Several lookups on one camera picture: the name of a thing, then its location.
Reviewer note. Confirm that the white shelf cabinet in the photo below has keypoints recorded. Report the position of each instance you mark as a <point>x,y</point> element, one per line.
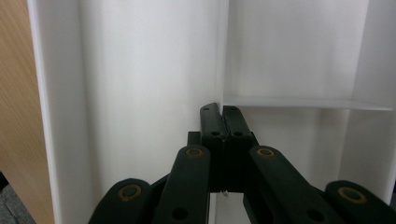
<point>140,77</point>

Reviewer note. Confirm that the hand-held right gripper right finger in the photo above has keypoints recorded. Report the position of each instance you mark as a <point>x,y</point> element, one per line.
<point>236,137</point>

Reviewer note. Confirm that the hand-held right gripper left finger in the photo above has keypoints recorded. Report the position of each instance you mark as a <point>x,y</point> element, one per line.
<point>214,149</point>

